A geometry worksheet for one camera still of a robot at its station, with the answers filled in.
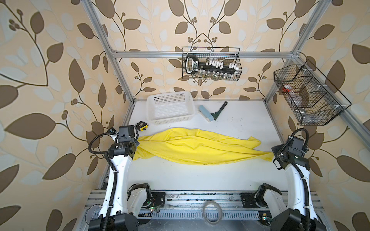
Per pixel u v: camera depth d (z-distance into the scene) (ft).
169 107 3.80
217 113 3.65
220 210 2.25
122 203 1.30
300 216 1.27
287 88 2.64
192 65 2.79
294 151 1.92
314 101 2.39
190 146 3.01
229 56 2.99
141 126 3.34
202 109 3.57
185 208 2.37
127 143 1.70
